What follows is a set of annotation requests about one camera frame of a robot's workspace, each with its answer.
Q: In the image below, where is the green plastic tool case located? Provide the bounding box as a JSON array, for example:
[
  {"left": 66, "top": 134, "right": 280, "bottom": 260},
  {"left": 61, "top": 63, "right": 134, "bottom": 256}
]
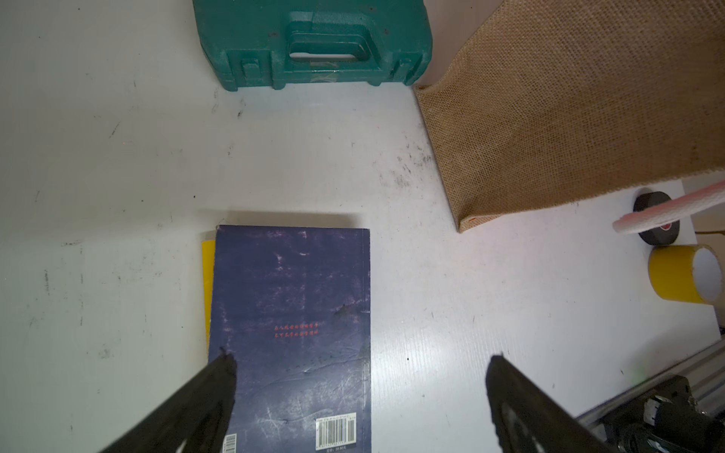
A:
[{"left": 193, "top": 0, "right": 433, "bottom": 92}]

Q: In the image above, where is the burlap canvas bag red front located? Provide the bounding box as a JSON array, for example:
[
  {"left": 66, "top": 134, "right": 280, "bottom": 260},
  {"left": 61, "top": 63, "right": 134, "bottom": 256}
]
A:
[{"left": 415, "top": 1, "right": 724, "bottom": 231}]

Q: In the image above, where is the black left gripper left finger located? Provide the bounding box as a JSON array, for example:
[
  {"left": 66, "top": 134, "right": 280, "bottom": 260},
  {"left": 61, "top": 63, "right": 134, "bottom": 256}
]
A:
[{"left": 104, "top": 350, "right": 237, "bottom": 452}]

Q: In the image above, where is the black tape roll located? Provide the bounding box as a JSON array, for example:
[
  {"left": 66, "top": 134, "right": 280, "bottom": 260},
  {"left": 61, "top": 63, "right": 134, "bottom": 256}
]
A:
[{"left": 632, "top": 191, "right": 681, "bottom": 247}]

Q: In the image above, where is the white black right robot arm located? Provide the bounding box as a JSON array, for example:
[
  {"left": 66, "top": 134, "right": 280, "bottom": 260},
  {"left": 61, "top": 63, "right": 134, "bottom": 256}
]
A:
[{"left": 602, "top": 376, "right": 724, "bottom": 452}]

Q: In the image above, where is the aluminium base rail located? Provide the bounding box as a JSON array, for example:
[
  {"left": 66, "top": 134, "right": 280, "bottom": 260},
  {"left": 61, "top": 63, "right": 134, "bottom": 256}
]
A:
[{"left": 576, "top": 337, "right": 724, "bottom": 432}]

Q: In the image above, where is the yellow tape roll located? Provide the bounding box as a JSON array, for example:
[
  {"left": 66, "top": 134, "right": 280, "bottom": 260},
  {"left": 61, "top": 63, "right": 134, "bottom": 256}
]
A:
[{"left": 648, "top": 245, "right": 724, "bottom": 305}]

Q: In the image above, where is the yellow book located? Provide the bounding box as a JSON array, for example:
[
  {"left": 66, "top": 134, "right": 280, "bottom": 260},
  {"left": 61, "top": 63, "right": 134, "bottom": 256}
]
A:
[{"left": 201, "top": 240, "right": 215, "bottom": 342}]

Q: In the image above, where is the worn purple barcode book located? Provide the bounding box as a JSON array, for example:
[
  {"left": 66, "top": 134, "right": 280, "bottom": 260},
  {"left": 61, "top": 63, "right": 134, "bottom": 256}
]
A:
[{"left": 209, "top": 226, "right": 372, "bottom": 452}]

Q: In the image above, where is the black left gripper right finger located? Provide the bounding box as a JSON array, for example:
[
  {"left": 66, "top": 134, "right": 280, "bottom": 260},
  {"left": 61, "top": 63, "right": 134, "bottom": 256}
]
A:
[{"left": 485, "top": 355, "right": 613, "bottom": 452}]

